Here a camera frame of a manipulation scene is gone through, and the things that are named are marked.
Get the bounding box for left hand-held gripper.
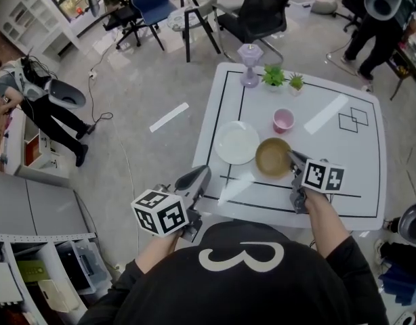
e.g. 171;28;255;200
130;164;213;244

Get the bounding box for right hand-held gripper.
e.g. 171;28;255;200
287;150;346;215

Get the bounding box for brown bowl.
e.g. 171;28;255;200
255;137;293;178

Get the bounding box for pink cup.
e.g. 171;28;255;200
272;108;295;134

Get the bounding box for white plate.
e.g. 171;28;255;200
213;121;261;165

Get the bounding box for person's right forearm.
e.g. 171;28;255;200
306;190;353;260

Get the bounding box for person's left forearm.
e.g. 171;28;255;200
136;230;182;274

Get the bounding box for spiky small potted plant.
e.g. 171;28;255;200
288;72;306;97

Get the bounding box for leafy green potted plant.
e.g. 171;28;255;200
261;64;286;93

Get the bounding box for lilac table lamp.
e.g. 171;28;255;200
236;43;265;89

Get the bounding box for person's black printed shirt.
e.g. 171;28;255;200
77;220;390;325

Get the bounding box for grey bucket-shaped shell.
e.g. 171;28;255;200
48;79;87;110
363;0;404;22
397;201;416;248

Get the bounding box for clear plastic bin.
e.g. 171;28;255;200
55;240;112;296

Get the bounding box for dark side table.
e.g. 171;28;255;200
389;22;416;101

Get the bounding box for white lidded storage box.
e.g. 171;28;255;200
286;0;314;22

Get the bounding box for grey metal cabinet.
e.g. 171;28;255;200
0;169;97;242

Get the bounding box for blue plastic crates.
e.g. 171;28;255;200
377;262;416;307

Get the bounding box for grey beanbag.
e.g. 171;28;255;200
309;0;338;15

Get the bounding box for black mesh cantilever chair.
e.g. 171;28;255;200
213;0;304;66

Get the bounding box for patterned seat cushion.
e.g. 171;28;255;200
167;9;199;32

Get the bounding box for black office chair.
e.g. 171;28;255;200
331;0;368;33
102;0;143;50

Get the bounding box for cream box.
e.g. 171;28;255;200
37;278;81;314

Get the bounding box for green box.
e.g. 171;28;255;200
16;259;49;282

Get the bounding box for low white cabinet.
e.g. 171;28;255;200
0;108;72;188

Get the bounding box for white storage rack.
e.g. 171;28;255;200
0;234;124;325

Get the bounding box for white flat device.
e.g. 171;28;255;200
0;261;24;307

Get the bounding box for large black-framed window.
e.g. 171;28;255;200
38;0;127;23

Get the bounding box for white cubby shelf cabinet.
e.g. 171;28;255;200
0;0;82;62

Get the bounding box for thin white cable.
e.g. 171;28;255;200
116;133;141;253

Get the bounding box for black floor cable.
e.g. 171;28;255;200
325;49;373;93
87;76;114;133

